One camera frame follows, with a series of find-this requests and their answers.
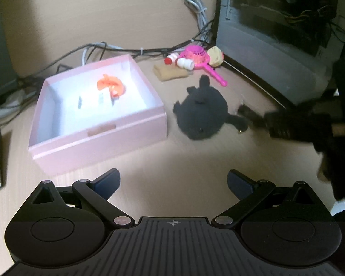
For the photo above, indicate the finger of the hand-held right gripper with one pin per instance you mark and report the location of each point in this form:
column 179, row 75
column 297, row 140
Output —
column 250, row 114

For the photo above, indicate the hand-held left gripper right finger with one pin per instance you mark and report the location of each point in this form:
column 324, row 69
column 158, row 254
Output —
column 239, row 181

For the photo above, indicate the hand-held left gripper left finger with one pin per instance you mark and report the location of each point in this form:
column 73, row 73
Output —
column 107, row 181

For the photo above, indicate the pink box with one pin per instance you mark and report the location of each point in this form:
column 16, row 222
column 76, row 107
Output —
column 103, row 146

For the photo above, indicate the black plush toy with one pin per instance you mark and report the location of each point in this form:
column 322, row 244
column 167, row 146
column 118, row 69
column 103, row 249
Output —
column 202, row 112

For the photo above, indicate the black computer case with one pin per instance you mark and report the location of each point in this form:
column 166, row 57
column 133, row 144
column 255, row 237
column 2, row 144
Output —
column 261, row 34

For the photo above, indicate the small white bottle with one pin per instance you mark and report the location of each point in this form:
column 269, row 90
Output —
column 186, row 64

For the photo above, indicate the pink toy strainer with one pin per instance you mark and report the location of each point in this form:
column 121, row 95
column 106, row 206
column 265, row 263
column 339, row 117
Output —
column 195, row 54

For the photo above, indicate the white bottle with red cap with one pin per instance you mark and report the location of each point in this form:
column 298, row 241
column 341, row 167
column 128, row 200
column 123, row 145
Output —
column 172, row 58

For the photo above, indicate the orange plastic toy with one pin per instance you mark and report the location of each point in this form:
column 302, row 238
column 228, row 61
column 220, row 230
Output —
column 110, row 84

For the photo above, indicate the white power strip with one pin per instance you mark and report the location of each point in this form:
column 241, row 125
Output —
column 11, row 102

